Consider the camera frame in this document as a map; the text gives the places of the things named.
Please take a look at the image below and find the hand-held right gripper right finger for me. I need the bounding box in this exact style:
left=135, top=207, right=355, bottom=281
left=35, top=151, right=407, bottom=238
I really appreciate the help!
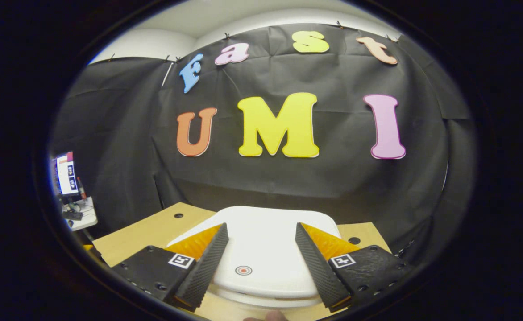
left=295, top=222, right=414, bottom=312

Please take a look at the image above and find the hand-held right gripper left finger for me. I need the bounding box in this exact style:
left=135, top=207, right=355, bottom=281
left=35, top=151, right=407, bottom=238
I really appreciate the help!
left=110, top=223, right=229, bottom=312

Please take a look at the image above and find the white desktop garbage bin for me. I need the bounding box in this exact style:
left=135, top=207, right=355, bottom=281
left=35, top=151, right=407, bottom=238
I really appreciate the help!
left=166, top=206, right=342, bottom=309

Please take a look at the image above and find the wooden desktop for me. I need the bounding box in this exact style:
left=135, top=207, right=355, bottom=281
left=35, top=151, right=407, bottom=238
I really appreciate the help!
left=92, top=202, right=391, bottom=321

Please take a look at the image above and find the white side table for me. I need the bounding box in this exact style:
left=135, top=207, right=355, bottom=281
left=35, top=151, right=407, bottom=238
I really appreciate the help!
left=63, top=196, right=98, bottom=231

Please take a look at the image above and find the computer monitor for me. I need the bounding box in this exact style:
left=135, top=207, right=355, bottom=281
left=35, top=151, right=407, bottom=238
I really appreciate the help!
left=52, top=152, right=78, bottom=197

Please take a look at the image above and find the black backdrop cloth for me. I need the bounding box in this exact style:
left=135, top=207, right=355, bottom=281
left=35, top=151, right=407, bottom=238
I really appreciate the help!
left=50, top=22, right=476, bottom=263

